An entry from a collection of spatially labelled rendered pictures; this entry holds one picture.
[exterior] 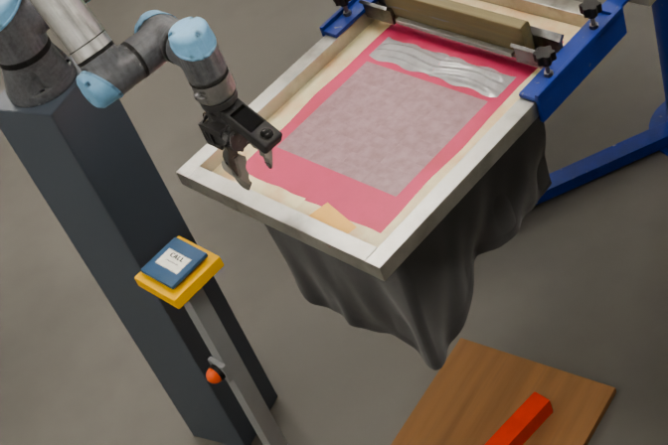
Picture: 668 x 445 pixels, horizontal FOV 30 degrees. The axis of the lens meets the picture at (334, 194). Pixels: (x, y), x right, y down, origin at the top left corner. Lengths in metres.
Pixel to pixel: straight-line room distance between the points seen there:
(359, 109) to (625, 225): 1.16
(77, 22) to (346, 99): 0.71
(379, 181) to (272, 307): 1.27
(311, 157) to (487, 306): 1.04
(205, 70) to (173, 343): 1.05
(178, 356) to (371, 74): 0.88
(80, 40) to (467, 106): 0.81
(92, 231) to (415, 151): 0.78
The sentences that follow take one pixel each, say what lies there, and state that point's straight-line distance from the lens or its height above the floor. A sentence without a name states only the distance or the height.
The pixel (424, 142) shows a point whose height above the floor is 0.96.
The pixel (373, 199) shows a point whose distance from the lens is 2.43.
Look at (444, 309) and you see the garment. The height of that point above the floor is 0.64.
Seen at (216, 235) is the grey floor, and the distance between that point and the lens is 3.97.
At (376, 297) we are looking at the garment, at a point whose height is 0.69.
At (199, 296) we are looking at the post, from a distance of 2.52.
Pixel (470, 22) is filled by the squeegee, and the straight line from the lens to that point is 2.64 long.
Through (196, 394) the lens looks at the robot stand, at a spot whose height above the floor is 0.23.
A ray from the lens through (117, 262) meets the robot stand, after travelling 2.90.
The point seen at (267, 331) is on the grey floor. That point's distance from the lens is 3.61.
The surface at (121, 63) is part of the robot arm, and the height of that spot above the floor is 1.41.
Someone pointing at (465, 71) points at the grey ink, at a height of 0.96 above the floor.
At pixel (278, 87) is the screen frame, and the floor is 0.99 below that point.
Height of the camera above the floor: 2.58
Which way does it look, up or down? 41 degrees down
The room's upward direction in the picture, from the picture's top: 22 degrees counter-clockwise
